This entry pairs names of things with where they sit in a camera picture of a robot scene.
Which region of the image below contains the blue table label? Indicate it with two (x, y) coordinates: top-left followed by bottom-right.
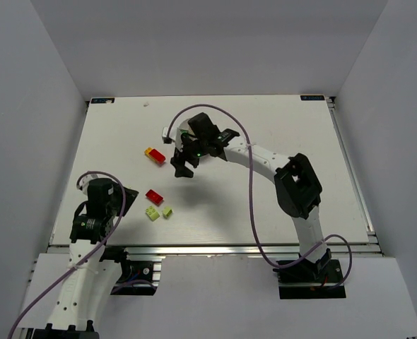
(300, 95), (325, 101)
(90, 97), (115, 105)

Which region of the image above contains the right blue table label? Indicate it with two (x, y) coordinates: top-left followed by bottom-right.
(300, 95), (325, 101)

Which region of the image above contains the red lego brick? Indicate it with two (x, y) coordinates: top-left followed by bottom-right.
(145, 189), (164, 206)

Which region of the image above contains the left blue table label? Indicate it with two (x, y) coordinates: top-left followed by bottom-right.
(90, 97), (115, 105)

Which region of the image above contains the red and orange lego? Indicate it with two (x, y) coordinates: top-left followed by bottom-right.
(144, 148), (166, 166)

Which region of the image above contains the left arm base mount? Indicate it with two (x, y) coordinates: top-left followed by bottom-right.
(104, 247), (162, 296)

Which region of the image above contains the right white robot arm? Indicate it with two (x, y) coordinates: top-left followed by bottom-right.
(162, 113), (331, 275)

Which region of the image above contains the light green lego brick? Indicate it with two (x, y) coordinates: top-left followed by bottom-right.
(145, 206), (160, 222)

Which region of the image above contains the light green sloped lego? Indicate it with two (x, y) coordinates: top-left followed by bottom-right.
(162, 206), (173, 219)

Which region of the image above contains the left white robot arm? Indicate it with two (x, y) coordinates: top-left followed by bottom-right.
(32, 171), (139, 338)

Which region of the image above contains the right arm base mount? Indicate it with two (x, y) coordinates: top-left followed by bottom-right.
(273, 259), (346, 300)

